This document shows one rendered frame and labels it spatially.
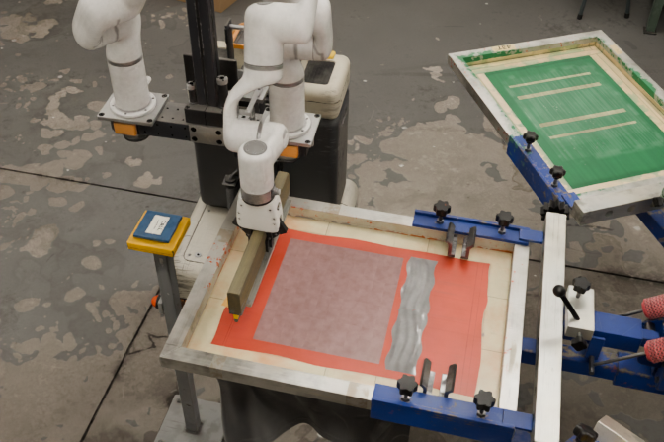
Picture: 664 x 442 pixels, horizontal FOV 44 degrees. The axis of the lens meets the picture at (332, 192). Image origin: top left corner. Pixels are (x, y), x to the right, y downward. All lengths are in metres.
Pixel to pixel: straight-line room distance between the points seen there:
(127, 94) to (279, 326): 0.76
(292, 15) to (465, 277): 0.81
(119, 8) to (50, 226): 1.83
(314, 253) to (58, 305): 1.52
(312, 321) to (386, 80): 2.62
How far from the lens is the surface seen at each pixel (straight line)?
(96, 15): 2.06
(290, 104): 2.14
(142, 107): 2.33
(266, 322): 1.99
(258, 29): 1.74
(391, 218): 2.19
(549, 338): 1.92
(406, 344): 1.94
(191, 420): 2.90
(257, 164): 1.75
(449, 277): 2.10
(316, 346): 1.94
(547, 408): 1.80
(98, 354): 3.22
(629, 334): 1.98
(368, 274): 2.09
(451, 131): 4.14
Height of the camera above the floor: 2.50
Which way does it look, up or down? 42 degrees down
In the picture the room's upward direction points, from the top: 1 degrees clockwise
